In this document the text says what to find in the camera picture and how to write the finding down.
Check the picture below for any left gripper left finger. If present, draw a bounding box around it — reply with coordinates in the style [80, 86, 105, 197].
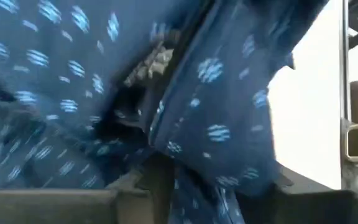
[0, 155, 173, 224]

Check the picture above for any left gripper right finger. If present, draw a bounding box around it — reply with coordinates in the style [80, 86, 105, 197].
[237, 164, 358, 224]

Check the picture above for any aluminium frame post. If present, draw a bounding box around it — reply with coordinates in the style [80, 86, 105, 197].
[339, 0, 352, 189]

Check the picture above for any navy dotted button shirt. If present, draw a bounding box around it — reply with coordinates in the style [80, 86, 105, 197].
[0, 0, 331, 224]

